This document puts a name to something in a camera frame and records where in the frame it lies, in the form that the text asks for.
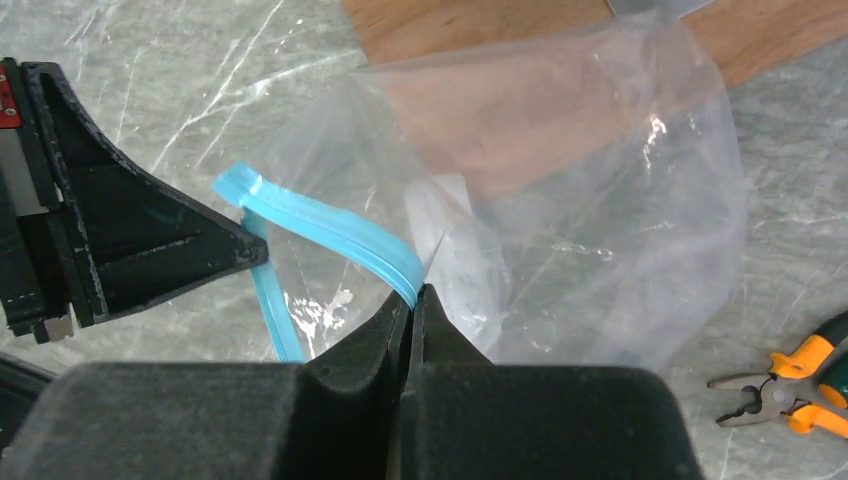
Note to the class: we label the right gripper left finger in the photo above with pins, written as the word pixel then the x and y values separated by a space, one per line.
pixel 329 418

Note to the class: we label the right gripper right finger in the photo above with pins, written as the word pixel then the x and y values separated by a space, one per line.
pixel 473 419

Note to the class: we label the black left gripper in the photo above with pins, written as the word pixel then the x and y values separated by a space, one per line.
pixel 83 227

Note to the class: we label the clear zip top bag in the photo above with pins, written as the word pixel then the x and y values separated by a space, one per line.
pixel 576 198

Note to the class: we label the wooden board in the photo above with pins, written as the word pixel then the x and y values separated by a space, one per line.
pixel 745 38

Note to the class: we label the orange handled pliers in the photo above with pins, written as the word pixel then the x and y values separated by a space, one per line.
pixel 775 392

